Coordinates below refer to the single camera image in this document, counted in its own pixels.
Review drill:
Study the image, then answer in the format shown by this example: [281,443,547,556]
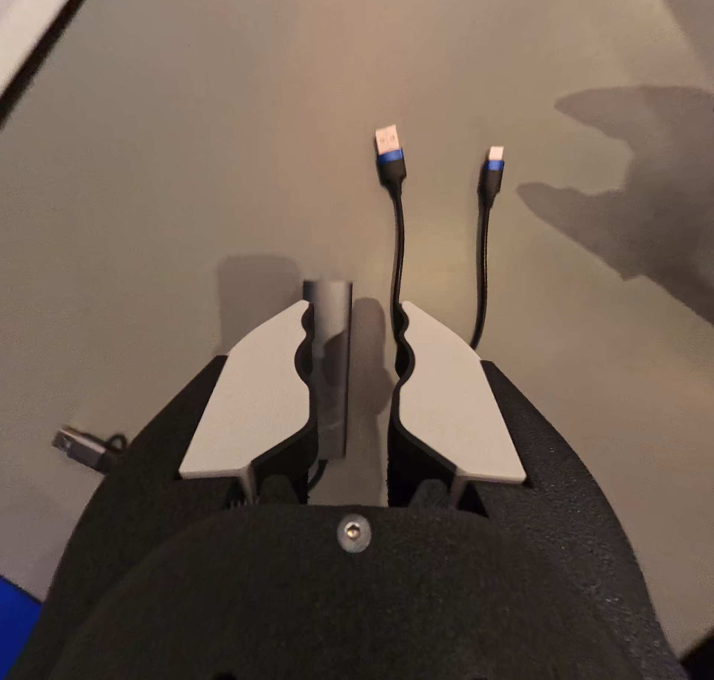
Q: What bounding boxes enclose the grey USB cable plug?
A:
[52,425,330,492]

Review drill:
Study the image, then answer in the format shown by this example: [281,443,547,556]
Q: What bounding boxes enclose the black usb cable blue plugs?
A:
[374,125,506,352]

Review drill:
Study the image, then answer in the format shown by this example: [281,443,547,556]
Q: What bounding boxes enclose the blue plastic bin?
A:
[0,577,44,680]

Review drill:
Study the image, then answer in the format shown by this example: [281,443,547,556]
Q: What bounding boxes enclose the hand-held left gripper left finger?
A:
[178,300,320,481]

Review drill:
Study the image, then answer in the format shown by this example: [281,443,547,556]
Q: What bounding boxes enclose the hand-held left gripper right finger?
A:
[386,301,528,486]

